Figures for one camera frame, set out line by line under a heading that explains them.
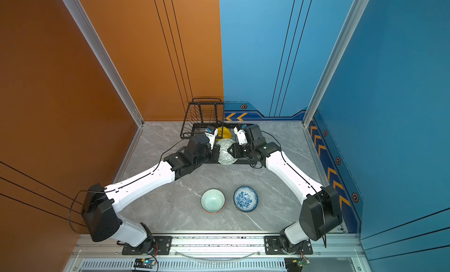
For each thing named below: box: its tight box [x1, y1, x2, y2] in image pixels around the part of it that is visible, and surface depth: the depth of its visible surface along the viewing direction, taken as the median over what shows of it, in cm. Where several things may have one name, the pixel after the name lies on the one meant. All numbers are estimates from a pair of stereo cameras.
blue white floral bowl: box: [233, 185, 259, 213], surface depth 84 cm
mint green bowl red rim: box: [200, 188, 227, 215], surface depth 84 cm
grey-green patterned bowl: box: [216, 138, 238, 165], surface depth 80 cm
